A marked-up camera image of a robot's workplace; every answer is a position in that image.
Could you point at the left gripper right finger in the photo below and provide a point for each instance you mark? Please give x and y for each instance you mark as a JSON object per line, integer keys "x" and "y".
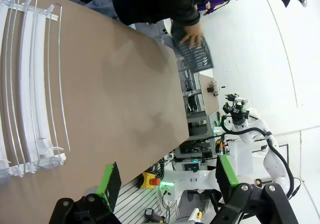
{"x": 226, "y": 176}

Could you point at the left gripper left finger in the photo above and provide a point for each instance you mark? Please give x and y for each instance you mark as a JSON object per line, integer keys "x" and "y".
{"x": 110, "y": 181}

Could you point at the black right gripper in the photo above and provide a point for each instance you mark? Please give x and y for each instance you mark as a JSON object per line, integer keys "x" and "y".
{"x": 240, "y": 116}

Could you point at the grey plastic woven basket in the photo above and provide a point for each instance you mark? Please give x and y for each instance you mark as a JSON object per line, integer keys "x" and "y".
{"x": 200, "y": 58}

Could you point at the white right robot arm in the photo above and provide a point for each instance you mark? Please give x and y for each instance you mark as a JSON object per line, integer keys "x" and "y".
{"x": 273, "y": 159}

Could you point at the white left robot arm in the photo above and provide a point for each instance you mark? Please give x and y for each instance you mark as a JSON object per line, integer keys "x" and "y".
{"x": 190, "y": 180}

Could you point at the person's left forearm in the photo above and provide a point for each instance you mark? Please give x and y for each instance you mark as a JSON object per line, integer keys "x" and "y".
{"x": 186, "y": 17}

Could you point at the white can dispenser rack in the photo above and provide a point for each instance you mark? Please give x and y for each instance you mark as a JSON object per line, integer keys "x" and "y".
{"x": 25, "y": 83}

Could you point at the person's left hand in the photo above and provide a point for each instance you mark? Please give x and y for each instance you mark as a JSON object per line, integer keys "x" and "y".
{"x": 193, "y": 34}

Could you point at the small brown side table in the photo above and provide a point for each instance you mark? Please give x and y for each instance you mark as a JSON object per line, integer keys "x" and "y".
{"x": 208, "y": 101}

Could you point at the grey slotted aluminium panel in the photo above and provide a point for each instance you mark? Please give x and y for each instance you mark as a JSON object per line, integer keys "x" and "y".
{"x": 140, "y": 201}

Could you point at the yellow emergency stop button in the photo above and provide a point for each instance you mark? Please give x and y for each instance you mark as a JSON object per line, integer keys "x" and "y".
{"x": 150, "y": 181}

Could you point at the aluminium equipment rack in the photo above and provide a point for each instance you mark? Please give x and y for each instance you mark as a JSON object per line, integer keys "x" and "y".
{"x": 197, "y": 131}

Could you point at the black power adapter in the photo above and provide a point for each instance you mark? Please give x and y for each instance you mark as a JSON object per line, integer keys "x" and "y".
{"x": 149, "y": 212}

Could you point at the person in black jacket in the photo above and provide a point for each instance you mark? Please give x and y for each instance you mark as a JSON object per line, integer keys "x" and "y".
{"x": 150, "y": 1}

